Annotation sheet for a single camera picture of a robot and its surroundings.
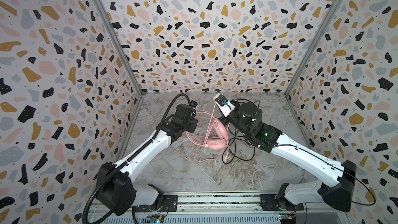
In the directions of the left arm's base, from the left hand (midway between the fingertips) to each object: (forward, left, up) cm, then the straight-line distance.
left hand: (192, 116), depth 81 cm
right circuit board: (-43, -44, -22) cm, 66 cm away
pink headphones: (-10, -14, +2) cm, 17 cm away
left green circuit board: (-42, +17, -21) cm, 50 cm away
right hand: (-3, -12, +18) cm, 22 cm away
